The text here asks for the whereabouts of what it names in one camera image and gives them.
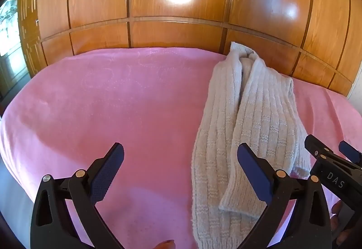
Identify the glass window pane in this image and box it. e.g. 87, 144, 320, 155
0, 0, 21, 57

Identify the person's right hand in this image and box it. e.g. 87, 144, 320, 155
330, 200, 355, 247

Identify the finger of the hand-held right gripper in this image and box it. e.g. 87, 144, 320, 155
338, 140, 362, 167
305, 135, 341, 166

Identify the white knitted garment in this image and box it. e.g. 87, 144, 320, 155
191, 41, 311, 249

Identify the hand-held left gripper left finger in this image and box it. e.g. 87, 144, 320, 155
30, 142, 125, 249

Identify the pink blanket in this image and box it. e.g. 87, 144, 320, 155
0, 47, 362, 249

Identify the wooden wardrobe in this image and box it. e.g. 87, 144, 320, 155
36, 0, 362, 97

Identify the carved wooden door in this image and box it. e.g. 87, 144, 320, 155
16, 0, 47, 78

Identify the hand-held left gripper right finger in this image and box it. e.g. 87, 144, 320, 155
237, 143, 333, 249

